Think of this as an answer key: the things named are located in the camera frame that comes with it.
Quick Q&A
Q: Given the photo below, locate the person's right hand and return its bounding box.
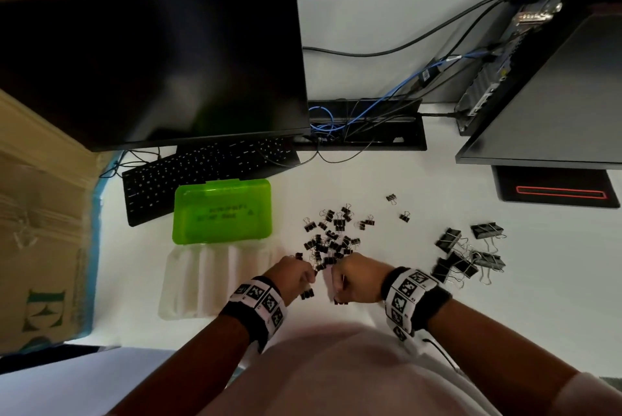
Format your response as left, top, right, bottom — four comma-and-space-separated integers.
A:
332, 251, 396, 306

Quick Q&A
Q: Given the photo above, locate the person's left hand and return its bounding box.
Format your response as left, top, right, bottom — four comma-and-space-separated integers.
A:
264, 255, 317, 308

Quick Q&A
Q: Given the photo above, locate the pile of small black binder clips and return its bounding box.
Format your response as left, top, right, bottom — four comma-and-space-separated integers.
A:
291, 192, 411, 301

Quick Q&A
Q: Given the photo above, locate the person's right forearm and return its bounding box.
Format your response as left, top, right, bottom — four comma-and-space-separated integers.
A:
427, 299, 579, 416

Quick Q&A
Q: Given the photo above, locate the person's left forearm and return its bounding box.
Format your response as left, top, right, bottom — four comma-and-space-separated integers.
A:
109, 316, 251, 416

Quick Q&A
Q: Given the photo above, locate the person's light pink shirt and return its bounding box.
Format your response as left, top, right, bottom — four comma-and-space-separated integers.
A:
194, 323, 622, 416

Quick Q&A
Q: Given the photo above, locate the brown cardboard box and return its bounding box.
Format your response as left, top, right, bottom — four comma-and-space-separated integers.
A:
0, 89, 115, 356

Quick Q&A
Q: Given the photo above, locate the black marker-tag wristband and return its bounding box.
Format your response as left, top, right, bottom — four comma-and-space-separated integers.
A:
380, 266, 453, 341
219, 276, 288, 353

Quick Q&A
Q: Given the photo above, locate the black keyboard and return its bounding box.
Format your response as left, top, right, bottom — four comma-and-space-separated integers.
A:
121, 137, 302, 228

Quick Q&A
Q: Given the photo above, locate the black red-striped monitor stand base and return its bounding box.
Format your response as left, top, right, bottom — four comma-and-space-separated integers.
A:
491, 165, 621, 209

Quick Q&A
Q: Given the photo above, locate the black mini desktop computer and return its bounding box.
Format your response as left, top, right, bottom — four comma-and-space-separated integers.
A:
455, 0, 622, 137

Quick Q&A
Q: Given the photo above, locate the black computer monitor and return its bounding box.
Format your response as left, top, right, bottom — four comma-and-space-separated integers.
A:
455, 5, 622, 171
0, 0, 312, 153

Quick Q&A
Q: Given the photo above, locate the white desk divider panel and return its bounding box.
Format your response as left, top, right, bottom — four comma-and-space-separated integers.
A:
296, 0, 540, 106

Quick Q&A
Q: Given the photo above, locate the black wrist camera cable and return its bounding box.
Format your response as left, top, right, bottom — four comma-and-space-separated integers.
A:
422, 338, 460, 375

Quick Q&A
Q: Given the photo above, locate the black desk cable tray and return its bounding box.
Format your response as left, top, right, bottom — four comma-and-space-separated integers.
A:
294, 98, 428, 153

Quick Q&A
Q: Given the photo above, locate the blue network cable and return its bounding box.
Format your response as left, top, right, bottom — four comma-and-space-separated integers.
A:
309, 51, 492, 135

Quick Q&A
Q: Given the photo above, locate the thin black keyboard cable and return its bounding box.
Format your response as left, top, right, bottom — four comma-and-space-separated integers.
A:
99, 148, 164, 179

